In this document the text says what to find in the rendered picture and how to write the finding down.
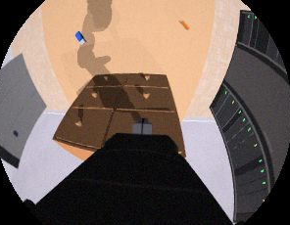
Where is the brown wooden drawer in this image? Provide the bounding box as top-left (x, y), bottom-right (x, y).
top-left (117, 87), bottom-right (174, 113)
top-left (106, 111), bottom-right (182, 154)
top-left (124, 73), bottom-right (169, 88)
top-left (86, 73), bottom-right (127, 88)
top-left (55, 110), bottom-right (112, 150)
top-left (72, 87), bottom-right (121, 110)

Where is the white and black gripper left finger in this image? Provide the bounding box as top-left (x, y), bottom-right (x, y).
top-left (132, 117), bottom-right (143, 134)

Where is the brown wooden chest of drawers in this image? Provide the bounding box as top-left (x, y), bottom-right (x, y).
top-left (52, 73), bottom-right (186, 160)

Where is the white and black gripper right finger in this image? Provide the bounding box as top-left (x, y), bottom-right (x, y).
top-left (143, 118), bottom-right (153, 135)

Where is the blue and white eraser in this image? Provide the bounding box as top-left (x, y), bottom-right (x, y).
top-left (74, 31), bottom-right (86, 45)

